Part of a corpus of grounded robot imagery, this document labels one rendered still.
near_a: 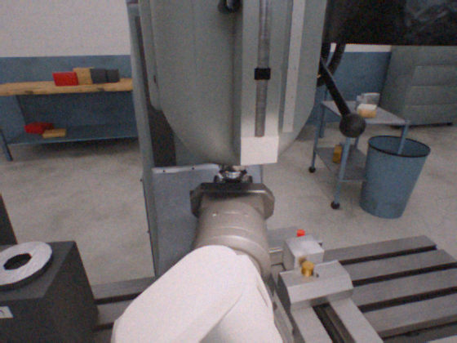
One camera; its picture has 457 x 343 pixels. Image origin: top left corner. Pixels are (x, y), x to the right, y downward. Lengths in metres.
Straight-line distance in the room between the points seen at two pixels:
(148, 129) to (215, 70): 0.51
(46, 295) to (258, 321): 0.32
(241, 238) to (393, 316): 0.47
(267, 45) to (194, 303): 0.22
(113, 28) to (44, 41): 0.92
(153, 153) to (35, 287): 0.45
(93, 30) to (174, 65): 4.39
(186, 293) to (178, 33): 0.23
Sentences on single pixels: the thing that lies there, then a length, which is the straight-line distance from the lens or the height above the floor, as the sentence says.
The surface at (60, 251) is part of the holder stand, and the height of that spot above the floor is 1.15.
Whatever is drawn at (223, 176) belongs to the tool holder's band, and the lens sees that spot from 0.42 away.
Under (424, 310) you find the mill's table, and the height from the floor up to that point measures 0.96.
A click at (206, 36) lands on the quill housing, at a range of 0.30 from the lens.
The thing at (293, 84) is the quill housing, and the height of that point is 1.41.
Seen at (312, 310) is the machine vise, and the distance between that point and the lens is 0.56.
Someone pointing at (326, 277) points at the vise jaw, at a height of 1.07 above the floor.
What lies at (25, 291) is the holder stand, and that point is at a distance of 0.50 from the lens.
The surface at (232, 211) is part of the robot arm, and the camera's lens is 0.31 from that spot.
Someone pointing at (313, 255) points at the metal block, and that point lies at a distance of 0.57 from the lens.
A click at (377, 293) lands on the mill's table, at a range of 0.73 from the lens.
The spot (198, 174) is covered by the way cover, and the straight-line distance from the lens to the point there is 0.83.
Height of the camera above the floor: 1.46
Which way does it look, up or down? 27 degrees down
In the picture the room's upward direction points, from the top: straight up
